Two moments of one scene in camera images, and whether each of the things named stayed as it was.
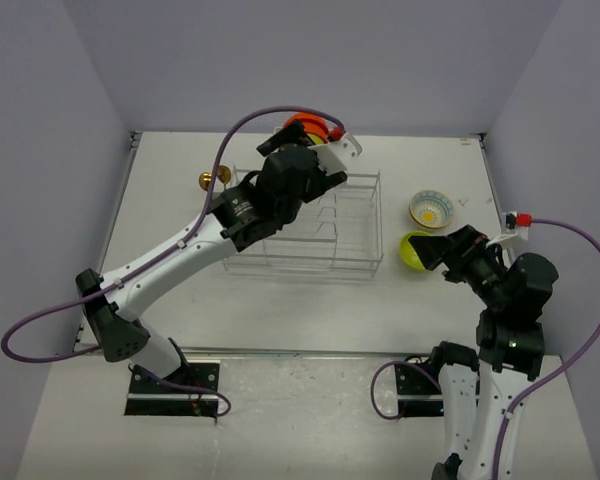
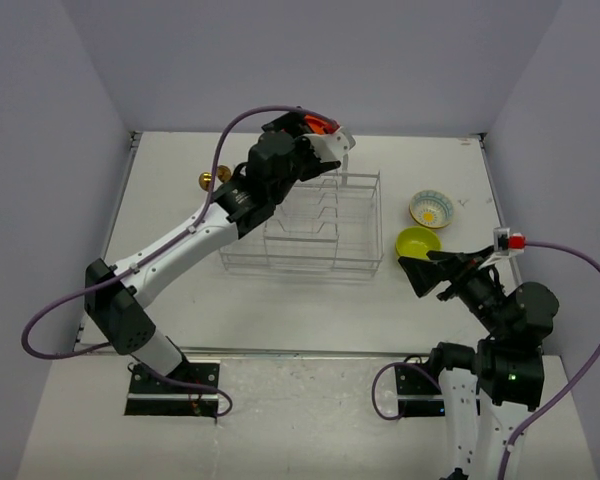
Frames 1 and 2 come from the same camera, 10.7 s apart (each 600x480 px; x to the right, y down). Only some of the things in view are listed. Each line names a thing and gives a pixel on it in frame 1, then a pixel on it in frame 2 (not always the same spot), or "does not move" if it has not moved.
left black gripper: [323, 182] to [295, 123]
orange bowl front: [312, 126] does not move
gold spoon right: [224, 174] does not move
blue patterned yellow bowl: [430, 209] does not move
